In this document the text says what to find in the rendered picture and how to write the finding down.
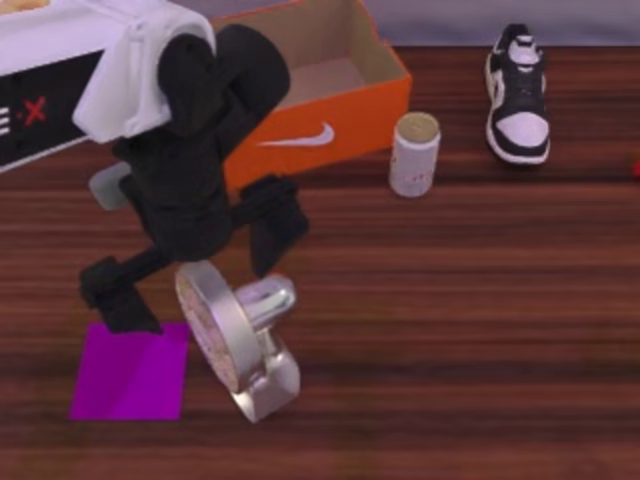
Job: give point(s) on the purple mat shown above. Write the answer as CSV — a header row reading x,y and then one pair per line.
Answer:
x,y
130,375

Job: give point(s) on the orange shoe box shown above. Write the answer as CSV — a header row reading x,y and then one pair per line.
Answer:
x,y
320,120

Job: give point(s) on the silver round alarm clock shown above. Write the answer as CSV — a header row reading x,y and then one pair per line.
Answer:
x,y
235,340

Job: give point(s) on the white can with cork lid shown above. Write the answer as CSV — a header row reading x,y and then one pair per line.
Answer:
x,y
414,160

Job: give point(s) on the black and white sneaker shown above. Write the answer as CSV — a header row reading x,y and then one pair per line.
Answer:
x,y
520,115

